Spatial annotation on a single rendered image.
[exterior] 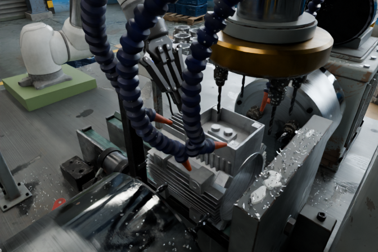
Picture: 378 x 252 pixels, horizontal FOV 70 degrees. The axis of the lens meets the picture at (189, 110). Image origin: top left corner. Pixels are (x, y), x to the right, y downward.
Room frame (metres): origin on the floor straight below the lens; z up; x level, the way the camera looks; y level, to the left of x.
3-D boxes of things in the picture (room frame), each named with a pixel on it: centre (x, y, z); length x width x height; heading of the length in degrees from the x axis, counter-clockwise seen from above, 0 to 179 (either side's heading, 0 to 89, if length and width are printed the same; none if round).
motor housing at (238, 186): (0.46, -0.04, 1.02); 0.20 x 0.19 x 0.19; 48
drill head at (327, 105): (0.69, -0.31, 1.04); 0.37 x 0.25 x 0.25; 139
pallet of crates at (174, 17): (6.34, 0.18, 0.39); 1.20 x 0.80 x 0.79; 54
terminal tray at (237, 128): (0.43, -0.07, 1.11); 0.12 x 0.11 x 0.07; 48
